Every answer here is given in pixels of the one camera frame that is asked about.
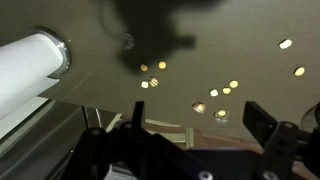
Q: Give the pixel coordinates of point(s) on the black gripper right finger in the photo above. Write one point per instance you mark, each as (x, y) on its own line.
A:
(258, 121)

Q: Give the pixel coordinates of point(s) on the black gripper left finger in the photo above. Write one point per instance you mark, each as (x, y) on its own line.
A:
(138, 113)

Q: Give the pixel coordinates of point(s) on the dark glass cup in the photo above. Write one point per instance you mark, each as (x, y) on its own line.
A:
(312, 116)

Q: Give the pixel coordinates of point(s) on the small round candy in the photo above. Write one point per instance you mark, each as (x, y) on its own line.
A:
(162, 65)
(143, 67)
(226, 90)
(299, 71)
(233, 84)
(144, 84)
(285, 43)
(214, 92)

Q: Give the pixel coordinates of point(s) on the wooden chair back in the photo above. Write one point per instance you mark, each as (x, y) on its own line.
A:
(166, 128)

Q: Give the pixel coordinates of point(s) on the clear wrapped candy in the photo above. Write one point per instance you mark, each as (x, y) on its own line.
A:
(153, 81)
(199, 107)
(221, 115)

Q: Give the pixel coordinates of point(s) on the empty clear wrapper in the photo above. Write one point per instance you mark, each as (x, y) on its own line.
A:
(127, 40)

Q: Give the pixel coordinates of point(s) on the metal paper towel holder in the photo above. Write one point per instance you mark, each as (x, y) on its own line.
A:
(64, 50)

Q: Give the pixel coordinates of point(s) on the white paper towel roll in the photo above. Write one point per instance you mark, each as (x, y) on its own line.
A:
(23, 70)

